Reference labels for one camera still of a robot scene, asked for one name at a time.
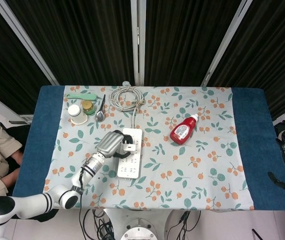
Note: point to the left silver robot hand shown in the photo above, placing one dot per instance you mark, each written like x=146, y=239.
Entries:
x=110, y=143

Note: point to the white plug adapter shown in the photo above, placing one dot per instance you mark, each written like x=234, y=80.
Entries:
x=129, y=147

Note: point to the metal robot base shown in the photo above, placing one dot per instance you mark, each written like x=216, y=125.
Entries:
x=138, y=230

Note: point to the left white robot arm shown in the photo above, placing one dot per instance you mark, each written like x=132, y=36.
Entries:
x=87, y=172

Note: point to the white power strip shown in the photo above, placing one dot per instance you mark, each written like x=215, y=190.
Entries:
x=130, y=170

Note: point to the metal spoon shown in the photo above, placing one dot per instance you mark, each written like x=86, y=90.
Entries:
x=99, y=116

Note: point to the small jar with gold lid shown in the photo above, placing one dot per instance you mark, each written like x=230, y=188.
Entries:
x=88, y=106

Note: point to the small white jar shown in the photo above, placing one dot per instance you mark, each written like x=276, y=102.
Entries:
x=74, y=111

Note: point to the blue table cover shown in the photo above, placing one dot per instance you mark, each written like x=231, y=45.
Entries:
x=252, y=150

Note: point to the green plastic paddle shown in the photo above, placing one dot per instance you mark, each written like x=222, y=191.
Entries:
x=82, y=96

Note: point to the red sauce bottle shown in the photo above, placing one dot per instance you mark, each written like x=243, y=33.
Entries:
x=182, y=131

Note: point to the floral tablecloth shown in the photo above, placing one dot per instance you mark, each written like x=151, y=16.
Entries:
x=182, y=175

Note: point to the black pleated curtain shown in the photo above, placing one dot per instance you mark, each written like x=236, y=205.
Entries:
x=270, y=50
x=187, y=40
x=2, y=62
x=82, y=40

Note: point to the grey metal frame post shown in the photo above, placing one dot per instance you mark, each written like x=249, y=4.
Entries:
x=225, y=45
x=25, y=42
x=138, y=42

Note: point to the white frame rail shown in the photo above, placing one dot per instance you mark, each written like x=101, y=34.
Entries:
x=0, y=107

